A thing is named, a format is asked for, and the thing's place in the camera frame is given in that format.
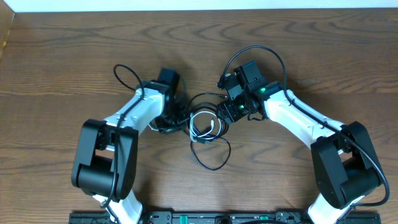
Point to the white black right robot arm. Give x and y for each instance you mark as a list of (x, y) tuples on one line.
[(345, 163)]

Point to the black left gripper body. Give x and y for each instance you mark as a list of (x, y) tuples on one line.
[(178, 116)]

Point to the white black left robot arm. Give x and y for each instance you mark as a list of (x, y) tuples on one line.
[(106, 156)]

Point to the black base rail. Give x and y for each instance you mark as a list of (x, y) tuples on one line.
[(193, 218)]

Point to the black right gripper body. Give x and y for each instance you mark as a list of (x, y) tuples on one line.
[(235, 109)]

